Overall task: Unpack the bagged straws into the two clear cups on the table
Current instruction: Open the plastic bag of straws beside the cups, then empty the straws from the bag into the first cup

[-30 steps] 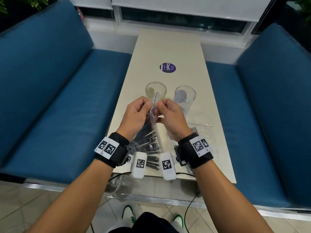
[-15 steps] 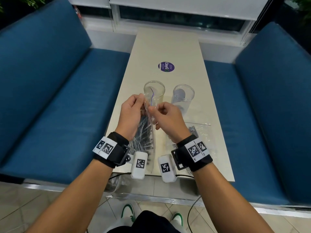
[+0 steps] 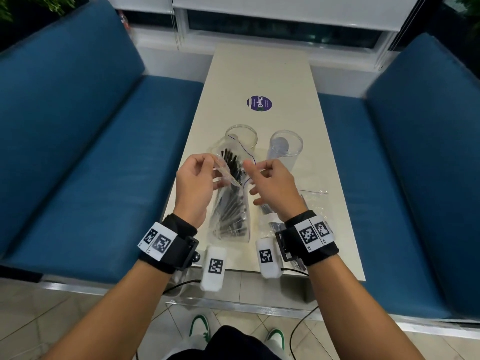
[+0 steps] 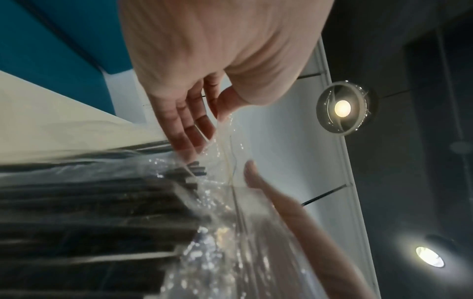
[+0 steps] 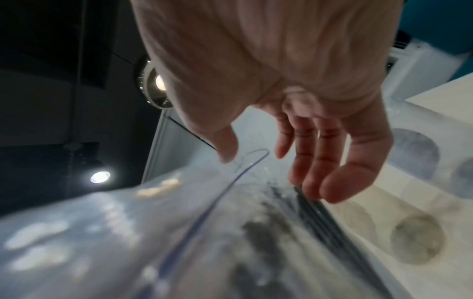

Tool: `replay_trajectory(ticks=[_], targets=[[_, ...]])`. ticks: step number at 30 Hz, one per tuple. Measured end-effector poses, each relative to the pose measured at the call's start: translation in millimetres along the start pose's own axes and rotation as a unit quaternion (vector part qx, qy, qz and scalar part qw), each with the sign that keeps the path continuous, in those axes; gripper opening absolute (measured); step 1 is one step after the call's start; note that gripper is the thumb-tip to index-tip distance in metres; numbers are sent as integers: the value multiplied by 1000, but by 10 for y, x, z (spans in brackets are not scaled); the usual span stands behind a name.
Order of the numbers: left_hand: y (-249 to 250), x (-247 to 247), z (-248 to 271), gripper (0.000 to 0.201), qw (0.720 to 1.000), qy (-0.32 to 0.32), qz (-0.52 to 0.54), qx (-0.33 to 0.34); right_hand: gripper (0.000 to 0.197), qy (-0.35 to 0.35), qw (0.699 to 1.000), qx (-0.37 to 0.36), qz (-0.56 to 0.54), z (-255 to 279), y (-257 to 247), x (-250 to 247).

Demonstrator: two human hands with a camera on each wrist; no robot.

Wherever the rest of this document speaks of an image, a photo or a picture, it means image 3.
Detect green plant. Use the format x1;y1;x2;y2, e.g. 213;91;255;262
0;0;77;24

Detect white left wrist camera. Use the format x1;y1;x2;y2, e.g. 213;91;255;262
200;245;228;291

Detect clear zip bag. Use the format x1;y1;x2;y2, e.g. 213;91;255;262
206;136;260;243

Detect green white shoe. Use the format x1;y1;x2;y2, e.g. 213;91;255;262
188;314;211;344
265;328;286;351

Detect bundle of black plastic cutlery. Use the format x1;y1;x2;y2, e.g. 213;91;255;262
213;147;249;237

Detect green white left shoe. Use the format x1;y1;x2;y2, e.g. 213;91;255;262
188;314;211;344

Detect purple round sticker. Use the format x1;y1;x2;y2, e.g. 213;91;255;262
247;95;273;113

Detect person's right hand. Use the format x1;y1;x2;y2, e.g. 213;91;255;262
243;159;307;223

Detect black wristband with markers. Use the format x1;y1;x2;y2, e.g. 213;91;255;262
275;210;340;267
136;213;200;274

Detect clear plastic bag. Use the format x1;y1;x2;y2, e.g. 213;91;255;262
259;189;331;261

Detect green white right shoe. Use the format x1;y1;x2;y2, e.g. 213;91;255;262
265;328;286;351

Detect black shorts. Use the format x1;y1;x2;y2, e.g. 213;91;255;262
174;325;283;360

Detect person's left hand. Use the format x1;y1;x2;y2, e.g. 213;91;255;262
172;153;234;225

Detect person's right forearm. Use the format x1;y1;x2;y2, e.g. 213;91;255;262
275;208;426;360

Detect black cable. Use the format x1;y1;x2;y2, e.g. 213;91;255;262
279;267;320;355
163;279;202;297

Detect blue sofa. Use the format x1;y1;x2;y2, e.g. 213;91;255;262
317;32;480;320
0;0;205;285

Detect white window frame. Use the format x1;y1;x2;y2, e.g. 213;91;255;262
120;6;392;57

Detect black left wristband with markers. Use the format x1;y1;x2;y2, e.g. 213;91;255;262
136;213;200;274

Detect black right wristband with markers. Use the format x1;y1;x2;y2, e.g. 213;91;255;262
275;210;340;267

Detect person's left forearm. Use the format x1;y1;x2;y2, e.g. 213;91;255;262
40;211;209;360

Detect white roller blind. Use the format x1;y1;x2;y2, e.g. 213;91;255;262
112;0;175;15

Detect clear glass tumbler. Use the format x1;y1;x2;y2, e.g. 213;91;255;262
266;130;304;171
224;124;259;155

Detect black plastic cutlery piece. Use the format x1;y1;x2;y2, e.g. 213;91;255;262
260;204;286;231

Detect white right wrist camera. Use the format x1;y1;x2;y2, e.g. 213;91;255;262
255;238;283;279

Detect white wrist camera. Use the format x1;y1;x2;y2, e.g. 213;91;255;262
200;245;228;291
255;238;283;279

